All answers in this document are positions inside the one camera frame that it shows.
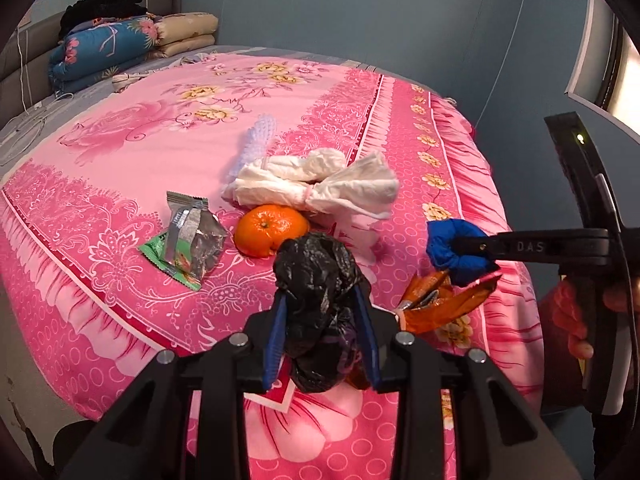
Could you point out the black plastic bag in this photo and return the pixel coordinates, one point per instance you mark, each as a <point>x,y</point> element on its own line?
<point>315,280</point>

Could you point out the white framed window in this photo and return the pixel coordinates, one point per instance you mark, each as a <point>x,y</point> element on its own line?
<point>625,85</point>

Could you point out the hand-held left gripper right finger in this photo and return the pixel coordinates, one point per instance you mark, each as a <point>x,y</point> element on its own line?
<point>368,347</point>

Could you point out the orange foil wrapper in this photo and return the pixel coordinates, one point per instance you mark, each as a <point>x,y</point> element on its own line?
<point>445,310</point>

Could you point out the orange mandarin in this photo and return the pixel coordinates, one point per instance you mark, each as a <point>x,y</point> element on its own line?
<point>265,230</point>

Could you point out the pile of black clothes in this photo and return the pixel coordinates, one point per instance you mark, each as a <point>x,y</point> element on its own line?
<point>110,2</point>

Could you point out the pink floral blanket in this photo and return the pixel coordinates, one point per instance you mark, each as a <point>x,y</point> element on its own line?
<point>150,125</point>

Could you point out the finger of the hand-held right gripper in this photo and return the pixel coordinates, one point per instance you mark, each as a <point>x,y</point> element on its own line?
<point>525,247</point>

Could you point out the person's right hand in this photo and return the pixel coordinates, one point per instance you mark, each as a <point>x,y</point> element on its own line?
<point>570,320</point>

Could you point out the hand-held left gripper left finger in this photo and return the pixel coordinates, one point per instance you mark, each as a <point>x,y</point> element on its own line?
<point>277,342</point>

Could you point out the green silver snack wrapper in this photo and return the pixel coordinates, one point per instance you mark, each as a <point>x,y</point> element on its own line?
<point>190,240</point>

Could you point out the blue glove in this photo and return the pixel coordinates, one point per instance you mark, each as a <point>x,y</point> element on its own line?
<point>445,240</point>

